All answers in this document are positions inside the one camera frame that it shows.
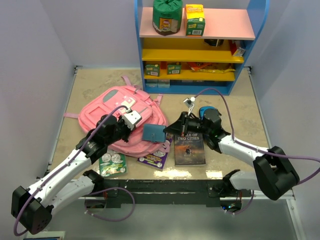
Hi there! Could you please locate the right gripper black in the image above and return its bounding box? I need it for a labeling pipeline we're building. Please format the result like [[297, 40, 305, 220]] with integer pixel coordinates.
[[163, 111, 211, 137]]

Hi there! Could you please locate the teal blue wallet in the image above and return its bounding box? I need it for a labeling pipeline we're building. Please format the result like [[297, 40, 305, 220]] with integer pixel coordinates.
[[142, 124, 166, 143]]

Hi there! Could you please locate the pink student backpack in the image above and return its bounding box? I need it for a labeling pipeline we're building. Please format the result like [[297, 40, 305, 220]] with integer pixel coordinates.
[[63, 76, 169, 158]]

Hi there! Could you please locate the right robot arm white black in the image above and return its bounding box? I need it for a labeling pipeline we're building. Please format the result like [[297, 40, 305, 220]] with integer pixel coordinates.
[[164, 107, 300, 201]]

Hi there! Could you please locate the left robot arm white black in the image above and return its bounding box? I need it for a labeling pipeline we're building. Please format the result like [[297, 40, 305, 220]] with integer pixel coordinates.
[[11, 112, 141, 237]]

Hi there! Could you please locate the Tale of Two Cities book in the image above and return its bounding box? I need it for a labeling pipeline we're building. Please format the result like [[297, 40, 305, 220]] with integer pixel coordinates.
[[174, 132, 206, 167]]

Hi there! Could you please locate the blue dinosaur pencil case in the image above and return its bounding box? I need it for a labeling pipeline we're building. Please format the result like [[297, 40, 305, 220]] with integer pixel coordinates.
[[198, 106, 222, 120]]

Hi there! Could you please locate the green coin book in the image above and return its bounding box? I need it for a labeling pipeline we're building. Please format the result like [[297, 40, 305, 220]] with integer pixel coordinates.
[[98, 149, 127, 177]]

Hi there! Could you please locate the purple coin book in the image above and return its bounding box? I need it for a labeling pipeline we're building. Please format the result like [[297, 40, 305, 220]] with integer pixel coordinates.
[[137, 133, 173, 171]]

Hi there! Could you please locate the green box right lower shelf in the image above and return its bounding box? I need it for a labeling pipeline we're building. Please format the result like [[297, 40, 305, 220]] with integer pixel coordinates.
[[167, 61, 182, 75]]

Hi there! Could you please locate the green box left lower shelf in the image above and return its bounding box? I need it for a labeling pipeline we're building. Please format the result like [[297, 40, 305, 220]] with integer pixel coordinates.
[[145, 62, 161, 77]]

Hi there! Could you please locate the orange snack packet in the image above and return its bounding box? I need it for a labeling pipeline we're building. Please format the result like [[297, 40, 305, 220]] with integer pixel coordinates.
[[187, 62, 212, 72]]

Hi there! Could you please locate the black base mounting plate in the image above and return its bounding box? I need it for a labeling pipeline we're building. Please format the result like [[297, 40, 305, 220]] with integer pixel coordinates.
[[93, 179, 239, 208]]

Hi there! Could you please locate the blue kids shelf unit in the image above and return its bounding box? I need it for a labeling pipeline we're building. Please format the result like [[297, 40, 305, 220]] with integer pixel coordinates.
[[134, 0, 270, 95]]

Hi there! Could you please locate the yellow snack packet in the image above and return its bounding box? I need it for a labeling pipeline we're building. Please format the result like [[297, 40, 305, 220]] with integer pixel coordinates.
[[198, 68, 236, 74]]

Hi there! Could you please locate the black object middle shelf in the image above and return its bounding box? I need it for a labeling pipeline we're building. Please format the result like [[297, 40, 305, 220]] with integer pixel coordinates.
[[204, 39, 224, 47]]

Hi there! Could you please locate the red white box on shelf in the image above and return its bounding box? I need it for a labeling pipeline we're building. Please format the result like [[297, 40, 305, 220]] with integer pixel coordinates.
[[229, 40, 246, 57]]

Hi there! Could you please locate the yellow green box top shelf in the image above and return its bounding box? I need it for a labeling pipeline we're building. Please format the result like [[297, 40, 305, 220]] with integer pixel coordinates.
[[185, 4, 206, 37]]

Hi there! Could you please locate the green cylindrical package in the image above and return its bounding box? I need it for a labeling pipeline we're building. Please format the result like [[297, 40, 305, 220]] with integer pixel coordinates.
[[152, 0, 183, 36]]

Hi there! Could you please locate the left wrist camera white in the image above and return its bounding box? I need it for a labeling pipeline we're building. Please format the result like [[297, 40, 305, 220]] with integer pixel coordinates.
[[122, 110, 142, 131]]

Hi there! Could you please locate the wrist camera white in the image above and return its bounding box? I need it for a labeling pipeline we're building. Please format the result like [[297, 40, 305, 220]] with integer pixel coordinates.
[[183, 96, 196, 115], [122, 110, 142, 131]]

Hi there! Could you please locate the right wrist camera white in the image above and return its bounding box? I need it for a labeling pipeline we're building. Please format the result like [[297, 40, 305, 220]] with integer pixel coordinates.
[[183, 96, 196, 115]]

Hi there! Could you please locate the aluminium frame rail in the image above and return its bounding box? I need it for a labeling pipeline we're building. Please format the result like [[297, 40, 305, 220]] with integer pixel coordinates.
[[31, 177, 296, 201]]

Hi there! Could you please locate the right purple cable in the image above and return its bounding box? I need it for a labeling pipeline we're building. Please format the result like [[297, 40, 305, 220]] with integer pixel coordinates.
[[192, 87, 320, 186]]

